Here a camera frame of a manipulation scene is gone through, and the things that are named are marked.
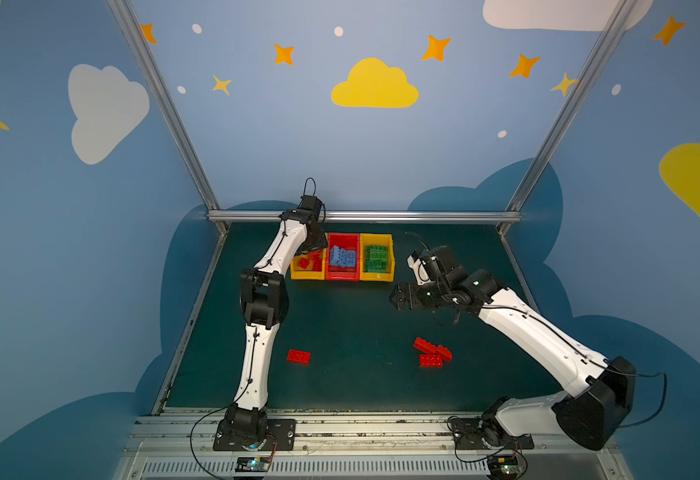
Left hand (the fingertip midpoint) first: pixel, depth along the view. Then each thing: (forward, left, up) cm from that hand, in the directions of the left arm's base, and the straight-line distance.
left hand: (316, 245), depth 103 cm
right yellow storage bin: (+6, -18, -3) cm, 19 cm away
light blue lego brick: (-3, -7, -6) cm, 9 cm away
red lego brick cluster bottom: (-36, -36, -9) cm, 52 cm away
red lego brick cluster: (-35, -40, -7) cm, 54 cm away
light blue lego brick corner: (0, -8, -5) cm, 10 cm away
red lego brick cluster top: (-32, -35, -8) cm, 48 cm away
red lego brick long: (+2, +1, -8) cm, 9 cm away
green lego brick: (-4, -21, -6) cm, 22 cm away
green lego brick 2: (+2, -22, -6) cm, 22 cm away
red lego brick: (-1, +5, -8) cm, 10 cm away
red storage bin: (+5, -11, -3) cm, 12 cm away
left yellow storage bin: (-8, +5, -6) cm, 11 cm away
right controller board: (-61, -51, -11) cm, 80 cm away
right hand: (-26, -27, +10) cm, 39 cm away
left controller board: (-62, +11, -10) cm, 64 cm away
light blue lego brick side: (+2, -13, -9) cm, 16 cm away
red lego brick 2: (-36, +2, -9) cm, 37 cm away
